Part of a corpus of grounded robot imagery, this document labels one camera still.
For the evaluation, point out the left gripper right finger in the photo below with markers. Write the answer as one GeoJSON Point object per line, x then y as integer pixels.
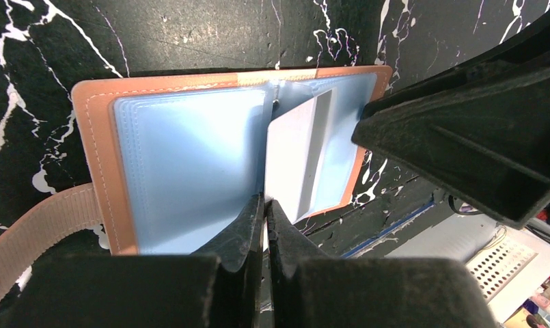
{"type": "Point", "coordinates": [313, 289]}

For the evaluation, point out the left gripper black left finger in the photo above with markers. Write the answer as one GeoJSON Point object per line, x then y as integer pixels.
{"type": "Point", "coordinates": [215, 286]}

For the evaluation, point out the brown leather card holder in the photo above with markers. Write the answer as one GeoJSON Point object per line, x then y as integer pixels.
{"type": "Point", "coordinates": [173, 159]}

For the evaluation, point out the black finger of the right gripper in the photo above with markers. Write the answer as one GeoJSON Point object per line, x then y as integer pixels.
{"type": "Point", "coordinates": [528, 50]}

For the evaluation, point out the white striped credit card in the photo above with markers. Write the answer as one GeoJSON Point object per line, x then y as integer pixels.
{"type": "Point", "coordinates": [293, 150]}

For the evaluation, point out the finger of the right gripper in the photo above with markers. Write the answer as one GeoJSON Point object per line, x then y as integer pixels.
{"type": "Point", "coordinates": [488, 145]}

